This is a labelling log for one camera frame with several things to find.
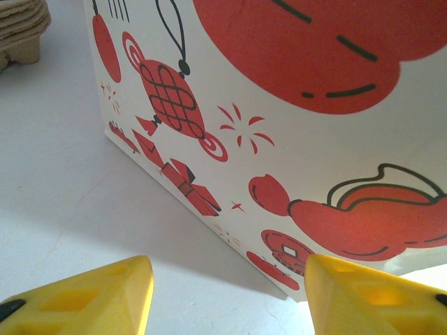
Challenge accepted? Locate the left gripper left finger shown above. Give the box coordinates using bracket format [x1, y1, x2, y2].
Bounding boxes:
[0, 255, 155, 335]

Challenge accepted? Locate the red white paper bag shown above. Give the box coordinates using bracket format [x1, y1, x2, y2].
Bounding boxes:
[82, 0, 447, 304]

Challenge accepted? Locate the pulp cup carrier stack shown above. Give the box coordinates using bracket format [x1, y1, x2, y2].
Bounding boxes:
[0, 0, 52, 73]

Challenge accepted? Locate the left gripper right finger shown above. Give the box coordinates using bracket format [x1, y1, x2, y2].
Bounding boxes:
[304, 253, 447, 335]

